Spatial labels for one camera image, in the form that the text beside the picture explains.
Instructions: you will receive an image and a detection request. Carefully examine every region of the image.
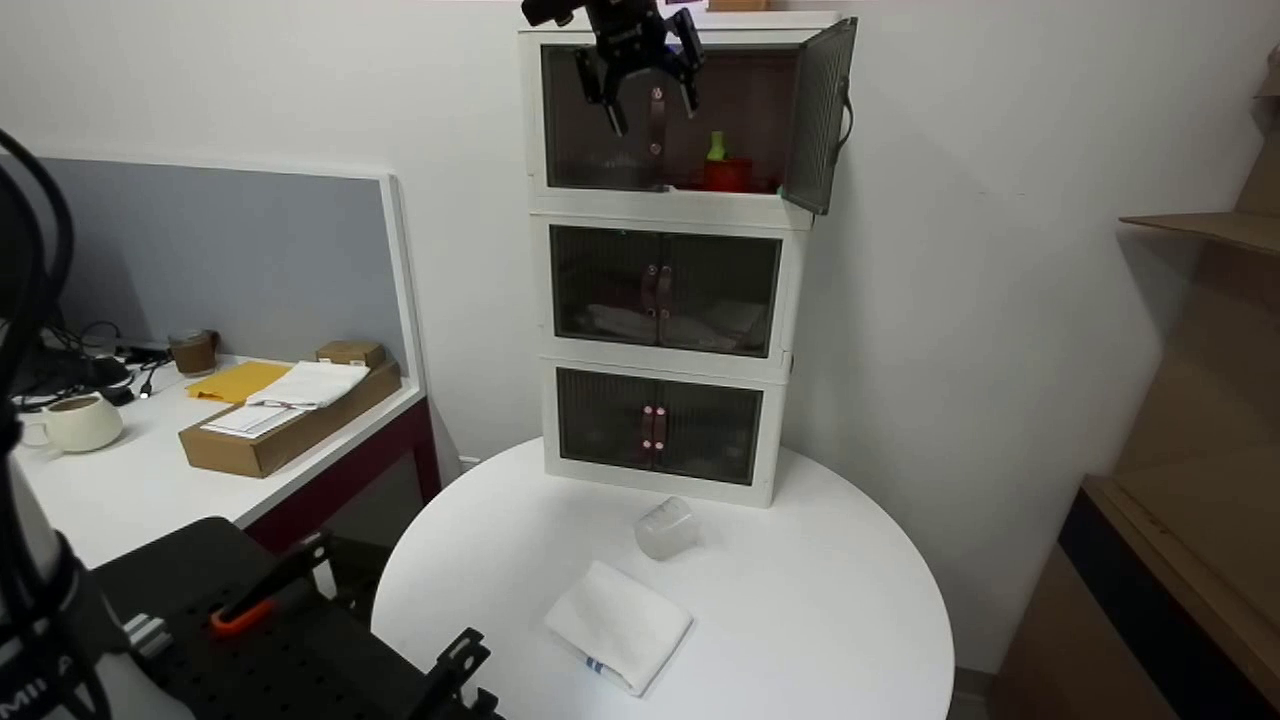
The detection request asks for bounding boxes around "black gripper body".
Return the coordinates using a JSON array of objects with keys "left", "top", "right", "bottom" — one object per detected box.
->
[{"left": 576, "top": 0, "right": 699, "bottom": 92}]

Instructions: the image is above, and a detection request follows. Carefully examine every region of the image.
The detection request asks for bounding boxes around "dark open cabinet door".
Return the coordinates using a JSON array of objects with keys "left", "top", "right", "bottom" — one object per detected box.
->
[{"left": 779, "top": 21, "right": 856, "bottom": 217}]

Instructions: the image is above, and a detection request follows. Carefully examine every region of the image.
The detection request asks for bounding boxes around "white stacked shelf cabinet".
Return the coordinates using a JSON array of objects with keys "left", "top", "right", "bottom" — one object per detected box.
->
[{"left": 519, "top": 13, "right": 847, "bottom": 505}]

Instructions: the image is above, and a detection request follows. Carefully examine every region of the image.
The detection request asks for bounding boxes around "red pot with plant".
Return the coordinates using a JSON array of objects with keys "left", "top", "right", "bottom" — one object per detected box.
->
[{"left": 699, "top": 133, "right": 752, "bottom": 190}]

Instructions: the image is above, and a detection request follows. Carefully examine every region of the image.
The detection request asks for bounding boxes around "grey desk partition panel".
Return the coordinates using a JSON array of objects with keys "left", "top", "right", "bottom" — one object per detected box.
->
[{"left": 46, "top": 155, "right": 420, "bottom": 379}]

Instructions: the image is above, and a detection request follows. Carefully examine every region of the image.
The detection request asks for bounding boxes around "clear plastic cup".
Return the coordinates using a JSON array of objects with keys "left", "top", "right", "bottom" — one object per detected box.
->
[{"left": 637, "top": 495, "right": 699, "bottom": 560}]

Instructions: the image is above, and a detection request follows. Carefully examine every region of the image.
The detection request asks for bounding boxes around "yellow paper pad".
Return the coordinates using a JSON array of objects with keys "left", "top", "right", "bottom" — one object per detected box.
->
[{"left": 186, "top": 361, "right": 285, "bottom": 403}]

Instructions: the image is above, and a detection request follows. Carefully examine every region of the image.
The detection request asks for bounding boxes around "flat cardboard tray box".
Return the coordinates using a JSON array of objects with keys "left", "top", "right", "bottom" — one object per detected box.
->
[{"left": 181, "top": 361, "right": 398, "bottom": 475}]

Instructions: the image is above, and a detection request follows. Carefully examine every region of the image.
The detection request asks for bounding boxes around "round white table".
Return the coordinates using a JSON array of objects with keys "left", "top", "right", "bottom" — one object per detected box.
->
[{"left": 369, "top": 436, "right": 961, "bottom": 720}]

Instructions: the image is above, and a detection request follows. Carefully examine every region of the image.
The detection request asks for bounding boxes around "white folded cloth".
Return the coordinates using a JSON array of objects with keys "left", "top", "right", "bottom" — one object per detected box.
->
[{"left": 543, "top": 560, "right": 690, "bottom": 697}]

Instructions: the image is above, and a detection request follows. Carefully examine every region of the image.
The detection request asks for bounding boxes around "white desk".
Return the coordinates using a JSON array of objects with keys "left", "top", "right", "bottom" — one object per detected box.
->
[{"left": 11, "top": 368, "right": 441, "bottom": 566}]

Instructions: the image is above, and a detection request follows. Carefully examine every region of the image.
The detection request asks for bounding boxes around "wooden side cabinet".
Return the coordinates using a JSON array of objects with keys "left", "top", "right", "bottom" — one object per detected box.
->
[{"left": 988, "top": 61, "right": 1280, "bottom": 720}]

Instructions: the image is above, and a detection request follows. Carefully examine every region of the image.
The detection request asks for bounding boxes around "orange handled black tool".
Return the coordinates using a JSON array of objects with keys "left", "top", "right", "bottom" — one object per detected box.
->
[{"left": 206, "top": 532, "right": 332, "bottom": 639}]

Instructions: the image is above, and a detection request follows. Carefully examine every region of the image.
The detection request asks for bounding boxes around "black cable bundle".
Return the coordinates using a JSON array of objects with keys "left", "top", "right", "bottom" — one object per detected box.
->
[{"left": 11, "top": 317, "right": 177, "bottom": 411}]

